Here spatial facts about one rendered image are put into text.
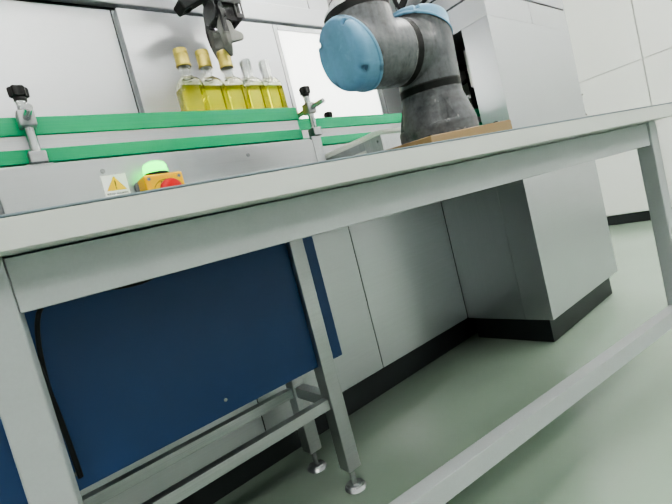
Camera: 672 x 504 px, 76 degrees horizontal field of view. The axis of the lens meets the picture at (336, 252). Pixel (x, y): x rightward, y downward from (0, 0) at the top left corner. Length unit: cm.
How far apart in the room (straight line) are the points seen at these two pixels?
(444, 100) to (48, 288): 67
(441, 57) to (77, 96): 86
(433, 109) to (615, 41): 376
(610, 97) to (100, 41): 395
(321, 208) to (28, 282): 37
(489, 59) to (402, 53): 102
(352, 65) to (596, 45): 392
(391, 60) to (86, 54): 81
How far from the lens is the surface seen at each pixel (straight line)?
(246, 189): 55
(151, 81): 130
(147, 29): 136
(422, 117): 83
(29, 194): 87
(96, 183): 89
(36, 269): 56
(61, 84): 127
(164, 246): 56
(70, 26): 134
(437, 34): 87
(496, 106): 177
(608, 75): 452
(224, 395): 97
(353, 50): 75
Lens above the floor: 67
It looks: 4 degrees down
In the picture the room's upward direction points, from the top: 14 degrees counter-clockwise
